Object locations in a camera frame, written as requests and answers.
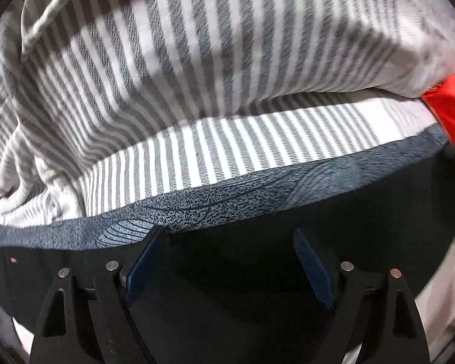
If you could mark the black pants with patterned waistband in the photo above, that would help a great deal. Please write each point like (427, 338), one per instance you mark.
(231, 250)

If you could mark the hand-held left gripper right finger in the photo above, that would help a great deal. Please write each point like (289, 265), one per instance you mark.
(314, 267)

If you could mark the grey striped quilt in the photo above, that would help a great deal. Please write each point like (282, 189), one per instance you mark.
(155, 53)

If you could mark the white grey striped bed sheet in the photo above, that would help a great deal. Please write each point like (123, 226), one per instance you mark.
(220, 151)

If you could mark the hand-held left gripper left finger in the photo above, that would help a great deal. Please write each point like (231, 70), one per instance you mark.
(144, 265)

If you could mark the red embroidered pillow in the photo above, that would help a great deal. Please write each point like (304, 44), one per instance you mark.
(451, 102)

